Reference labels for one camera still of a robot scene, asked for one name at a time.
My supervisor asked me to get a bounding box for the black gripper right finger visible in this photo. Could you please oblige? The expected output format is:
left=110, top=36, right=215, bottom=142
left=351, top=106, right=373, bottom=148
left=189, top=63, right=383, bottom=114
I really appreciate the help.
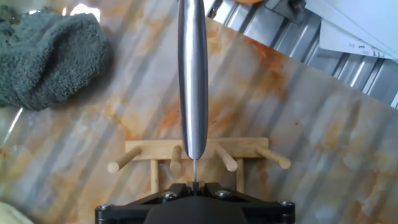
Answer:
left=196, top=181, right=295, bottom=224

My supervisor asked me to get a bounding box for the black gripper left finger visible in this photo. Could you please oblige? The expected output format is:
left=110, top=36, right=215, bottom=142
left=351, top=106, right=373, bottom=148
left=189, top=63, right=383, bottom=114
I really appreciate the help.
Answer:
left=95, top=181, right=196, bottom=224

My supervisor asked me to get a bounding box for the steel cleaver knife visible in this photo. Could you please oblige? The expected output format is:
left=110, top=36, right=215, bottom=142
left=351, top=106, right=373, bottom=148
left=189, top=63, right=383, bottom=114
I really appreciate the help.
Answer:
left=177, top=0, right=208, bottom=184

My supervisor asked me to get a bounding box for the pale lotus root chunk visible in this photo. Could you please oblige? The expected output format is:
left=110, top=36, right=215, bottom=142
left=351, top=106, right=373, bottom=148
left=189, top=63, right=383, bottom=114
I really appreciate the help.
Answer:
left=0, top=201, right=34, bottom=224

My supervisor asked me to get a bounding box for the wooden knife rack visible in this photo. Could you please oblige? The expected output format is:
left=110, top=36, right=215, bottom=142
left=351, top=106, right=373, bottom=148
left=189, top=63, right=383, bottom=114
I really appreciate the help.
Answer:
left=107, top=136, right=292, bottom=194

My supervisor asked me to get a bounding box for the orange marble pattern mat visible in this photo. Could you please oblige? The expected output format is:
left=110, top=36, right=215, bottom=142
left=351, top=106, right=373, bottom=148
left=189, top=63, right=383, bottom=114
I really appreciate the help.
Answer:
left=0, top=0, right=398, bottom=224

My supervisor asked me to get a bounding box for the grey-green terry towel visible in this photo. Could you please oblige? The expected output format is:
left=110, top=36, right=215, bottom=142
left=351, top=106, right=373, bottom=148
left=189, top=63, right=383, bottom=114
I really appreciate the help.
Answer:
left=0, top=6, right=111, bottom=111

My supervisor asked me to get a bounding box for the stack of white papers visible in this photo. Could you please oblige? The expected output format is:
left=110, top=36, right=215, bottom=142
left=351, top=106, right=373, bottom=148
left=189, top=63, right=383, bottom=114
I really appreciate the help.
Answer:
left=304, top=0, right=398, bottom=60

